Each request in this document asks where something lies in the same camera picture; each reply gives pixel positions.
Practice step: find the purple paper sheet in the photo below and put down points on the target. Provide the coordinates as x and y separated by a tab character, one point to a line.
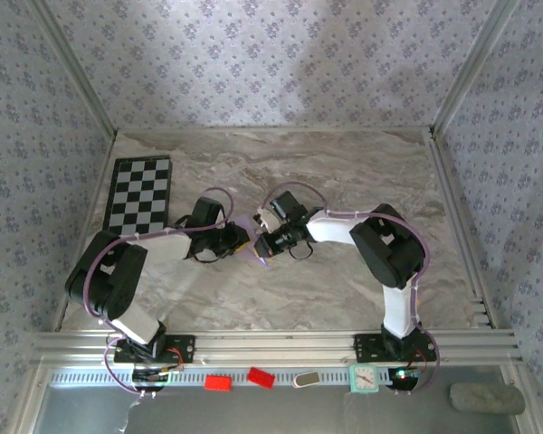
252	255

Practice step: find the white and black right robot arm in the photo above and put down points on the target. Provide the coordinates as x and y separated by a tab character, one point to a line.
384	248

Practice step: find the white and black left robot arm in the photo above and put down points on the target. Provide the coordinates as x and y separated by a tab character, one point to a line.
108	280

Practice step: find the black and grey checkerboard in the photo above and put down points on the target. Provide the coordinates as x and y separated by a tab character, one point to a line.
140	181

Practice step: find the red toy brick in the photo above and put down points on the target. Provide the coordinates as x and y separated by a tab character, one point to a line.
261	378
218	383

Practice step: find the silver oval object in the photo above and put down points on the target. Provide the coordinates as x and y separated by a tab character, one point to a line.
306	379

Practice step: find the perforated metal strip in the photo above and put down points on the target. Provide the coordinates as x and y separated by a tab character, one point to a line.
326	376

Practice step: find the mint green clock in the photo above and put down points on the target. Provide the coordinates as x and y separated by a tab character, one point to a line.
363	379

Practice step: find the clear tape strip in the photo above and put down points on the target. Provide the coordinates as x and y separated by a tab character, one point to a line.
129	413

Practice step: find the grey stone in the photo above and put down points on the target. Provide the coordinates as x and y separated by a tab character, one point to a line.
486	399

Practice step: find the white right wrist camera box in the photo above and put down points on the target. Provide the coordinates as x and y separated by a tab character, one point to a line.
267	219

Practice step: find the aluminium mounting rail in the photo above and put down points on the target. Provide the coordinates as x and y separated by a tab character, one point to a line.
276	348

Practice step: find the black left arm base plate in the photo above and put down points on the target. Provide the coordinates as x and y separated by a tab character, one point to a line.
181	349

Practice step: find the aluminium side rail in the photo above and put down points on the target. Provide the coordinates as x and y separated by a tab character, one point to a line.
98	181
448	181

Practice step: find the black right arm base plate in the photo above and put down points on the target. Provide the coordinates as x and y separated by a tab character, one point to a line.
368	347

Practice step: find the aluminium frame post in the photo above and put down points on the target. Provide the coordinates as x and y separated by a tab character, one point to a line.
473	68
75	68

